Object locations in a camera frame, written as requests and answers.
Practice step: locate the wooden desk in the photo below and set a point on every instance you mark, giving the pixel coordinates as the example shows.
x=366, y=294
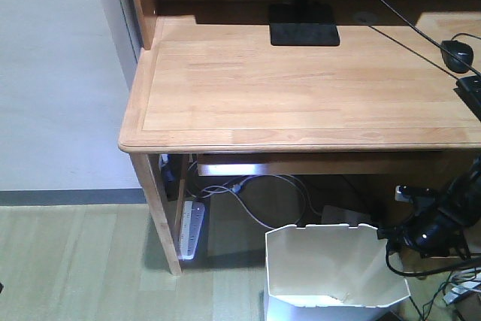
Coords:
x=209, y=83

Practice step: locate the black computer mouse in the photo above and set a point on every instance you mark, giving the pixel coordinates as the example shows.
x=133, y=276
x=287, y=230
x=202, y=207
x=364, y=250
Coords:
x=457, y=56

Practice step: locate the white power strip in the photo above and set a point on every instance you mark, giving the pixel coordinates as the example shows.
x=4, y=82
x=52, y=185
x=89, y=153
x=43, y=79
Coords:
x=190, y=228

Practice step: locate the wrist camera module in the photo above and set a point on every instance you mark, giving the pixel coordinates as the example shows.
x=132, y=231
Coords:
x=409, y=193

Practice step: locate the black desktop power strip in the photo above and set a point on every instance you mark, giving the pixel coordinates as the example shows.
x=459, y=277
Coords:
x=468, y=89

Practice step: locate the white plastic trash bin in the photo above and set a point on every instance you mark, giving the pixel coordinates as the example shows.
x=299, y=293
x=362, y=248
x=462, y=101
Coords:
x=330, y=272

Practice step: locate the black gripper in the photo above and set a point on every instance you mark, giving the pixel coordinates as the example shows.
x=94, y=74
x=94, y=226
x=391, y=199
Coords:
x=434, y=229

